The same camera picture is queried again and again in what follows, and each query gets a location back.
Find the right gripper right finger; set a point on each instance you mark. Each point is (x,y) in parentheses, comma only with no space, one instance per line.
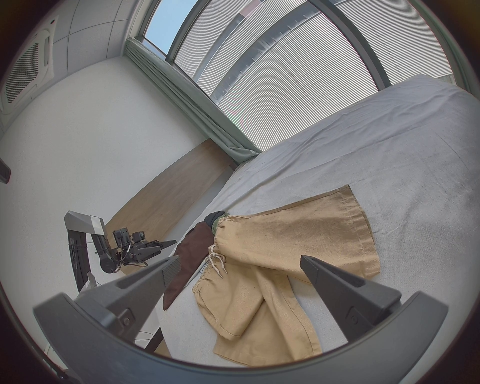
(348,296)

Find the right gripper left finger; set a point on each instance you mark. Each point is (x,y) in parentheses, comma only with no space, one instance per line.
(123,296)

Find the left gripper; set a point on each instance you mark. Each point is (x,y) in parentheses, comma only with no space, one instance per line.
(144,253)

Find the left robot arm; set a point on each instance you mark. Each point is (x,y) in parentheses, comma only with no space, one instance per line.
(80,222)

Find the brown garment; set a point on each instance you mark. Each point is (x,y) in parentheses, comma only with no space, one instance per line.
(191,247)

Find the dark blue garment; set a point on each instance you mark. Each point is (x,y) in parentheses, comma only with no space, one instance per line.
(213,217)

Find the green garment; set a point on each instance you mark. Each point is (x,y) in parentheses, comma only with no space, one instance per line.
(218,222)

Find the bed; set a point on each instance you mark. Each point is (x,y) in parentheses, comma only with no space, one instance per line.
(375,150)

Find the grey-green curtain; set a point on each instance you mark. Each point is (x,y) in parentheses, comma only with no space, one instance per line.
(195,101)

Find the white ceiling air conditioner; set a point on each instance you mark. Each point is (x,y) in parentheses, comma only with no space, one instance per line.
(30,67)

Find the window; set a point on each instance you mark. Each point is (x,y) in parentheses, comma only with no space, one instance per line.
(300,75)

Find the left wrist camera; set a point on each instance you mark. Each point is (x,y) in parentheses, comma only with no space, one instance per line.
(122,236)

